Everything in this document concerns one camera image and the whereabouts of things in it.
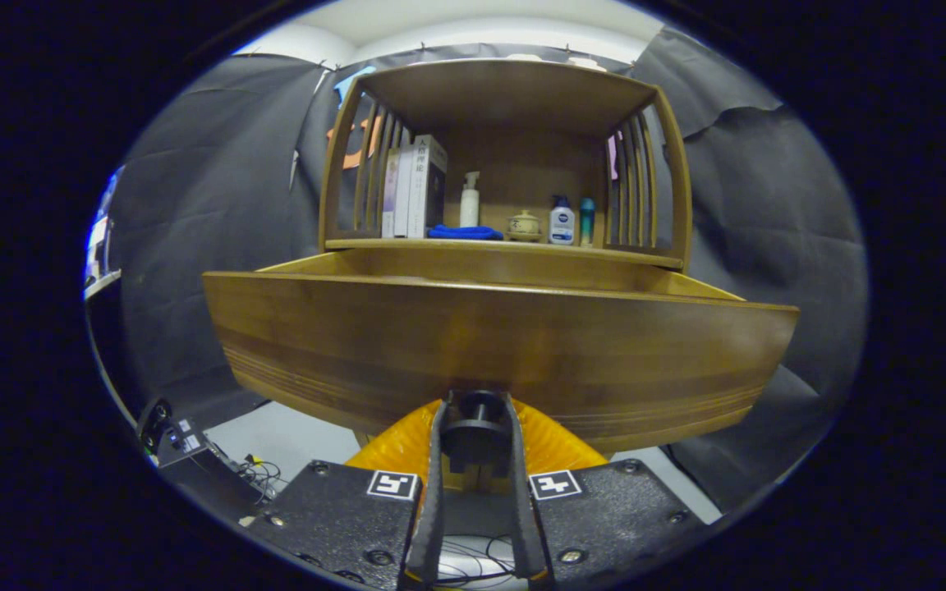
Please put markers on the black drawer knob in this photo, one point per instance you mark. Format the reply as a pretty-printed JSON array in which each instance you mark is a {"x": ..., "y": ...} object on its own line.
[{"x": 477, "y": 435}]

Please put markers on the pale purple book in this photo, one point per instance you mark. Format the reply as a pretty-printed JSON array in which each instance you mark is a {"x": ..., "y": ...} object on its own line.
[{"x": 389, "y": 197}]

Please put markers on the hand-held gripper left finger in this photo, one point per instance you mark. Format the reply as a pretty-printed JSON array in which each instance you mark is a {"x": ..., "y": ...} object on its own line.
[{"x": 433, "y": 509}]

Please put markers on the white lotion bottle blue cap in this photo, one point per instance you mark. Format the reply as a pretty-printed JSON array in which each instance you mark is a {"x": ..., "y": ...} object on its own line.
[{"x": 562, "y": 226}]

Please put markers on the beige lidded tea bowl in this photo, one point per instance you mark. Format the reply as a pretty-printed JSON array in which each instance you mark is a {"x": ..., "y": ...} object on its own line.
[{"x": 524, "y": 226}]

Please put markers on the white pump bottle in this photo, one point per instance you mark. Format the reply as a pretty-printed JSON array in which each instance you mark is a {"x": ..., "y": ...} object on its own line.
[{"x": 469, "y": 209}]

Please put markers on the blue cloth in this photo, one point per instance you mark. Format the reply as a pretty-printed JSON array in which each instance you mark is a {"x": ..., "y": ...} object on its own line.
[{"x": 465, "y": 233}]

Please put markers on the wooden countertop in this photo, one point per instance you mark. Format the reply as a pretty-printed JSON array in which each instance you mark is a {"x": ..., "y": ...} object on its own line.
[{"x": 522, "y": 246}]

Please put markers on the white book with dark cover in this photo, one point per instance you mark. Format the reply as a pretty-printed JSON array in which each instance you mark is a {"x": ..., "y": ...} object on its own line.
[{"x": 428, "y": 185}]

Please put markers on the wooden drawer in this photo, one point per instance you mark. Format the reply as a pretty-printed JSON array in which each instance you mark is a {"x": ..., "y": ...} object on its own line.
[{"x": 481, "y": 345}]

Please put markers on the black electronics box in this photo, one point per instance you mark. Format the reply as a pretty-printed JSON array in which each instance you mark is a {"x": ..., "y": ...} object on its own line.
[{"x": 194, "y": 468}]

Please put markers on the thin white book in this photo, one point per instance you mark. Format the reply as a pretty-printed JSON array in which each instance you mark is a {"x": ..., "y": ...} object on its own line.
[{"x": 402, "y": 197}]

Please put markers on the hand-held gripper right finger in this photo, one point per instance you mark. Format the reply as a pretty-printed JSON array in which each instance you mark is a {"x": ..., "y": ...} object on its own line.
[{"x": 522, "y": 517}]

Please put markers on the white device on stand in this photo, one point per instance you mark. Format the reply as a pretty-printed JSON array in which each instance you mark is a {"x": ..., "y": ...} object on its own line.
[{"x": 99, "y": 238}]

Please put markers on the teal bottle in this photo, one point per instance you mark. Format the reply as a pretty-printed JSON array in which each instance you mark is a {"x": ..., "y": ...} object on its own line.
[{"x": 586, "y": 222}]

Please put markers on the wooden cabinet with slatted shelf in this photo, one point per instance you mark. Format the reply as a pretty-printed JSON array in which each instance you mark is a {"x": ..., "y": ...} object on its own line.
[{"x": 506, "y": 90}]

